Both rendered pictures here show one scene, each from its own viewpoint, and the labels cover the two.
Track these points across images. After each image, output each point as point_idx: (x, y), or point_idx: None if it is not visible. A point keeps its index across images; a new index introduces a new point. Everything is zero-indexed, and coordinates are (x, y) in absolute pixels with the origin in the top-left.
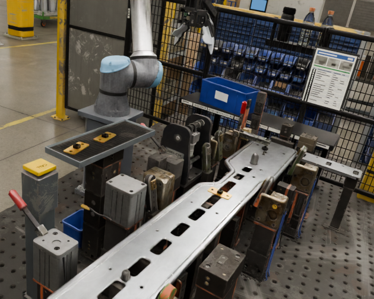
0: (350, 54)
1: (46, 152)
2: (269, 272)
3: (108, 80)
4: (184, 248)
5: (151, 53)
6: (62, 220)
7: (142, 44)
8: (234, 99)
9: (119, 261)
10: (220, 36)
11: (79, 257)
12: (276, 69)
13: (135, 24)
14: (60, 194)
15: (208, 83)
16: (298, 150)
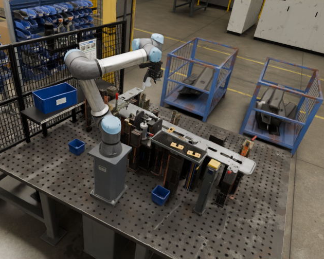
0: (93, 39)
1: (199, 164)
2: None
3: (120, 134)
4: (211, 144)
5: (106, 104)
6: (145, 209)
7: (103, 103)
8: (70, 97)
9: (225, 159)
10: (20, 64)
11: (173, 199)
12: (63, 65)
13: (96, 95)
14: (117, 213)
15: (49, 99)
16: (143, 96)
